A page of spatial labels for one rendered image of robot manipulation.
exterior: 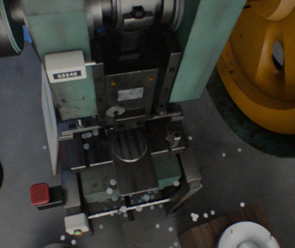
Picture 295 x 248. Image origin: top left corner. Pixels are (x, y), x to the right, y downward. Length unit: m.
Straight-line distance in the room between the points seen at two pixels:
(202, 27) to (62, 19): 0.27
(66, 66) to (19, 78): 1.70
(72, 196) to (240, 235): 0.78
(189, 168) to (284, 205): 0.98
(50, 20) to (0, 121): 1.63
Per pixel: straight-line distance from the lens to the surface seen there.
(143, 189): 1.04
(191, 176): 1.23
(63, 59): 0.59
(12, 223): 1.90
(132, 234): 1.64
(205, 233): 1.50
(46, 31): 0.56
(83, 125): 1.14
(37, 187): 1.09
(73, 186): 1.20
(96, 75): 0.69
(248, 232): 1.53
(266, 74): 0.89
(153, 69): 0.78
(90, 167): 1.16
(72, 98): 0.74
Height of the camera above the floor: 1.79
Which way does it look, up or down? 63 degrees down
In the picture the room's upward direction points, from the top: 11 degrees clockwise
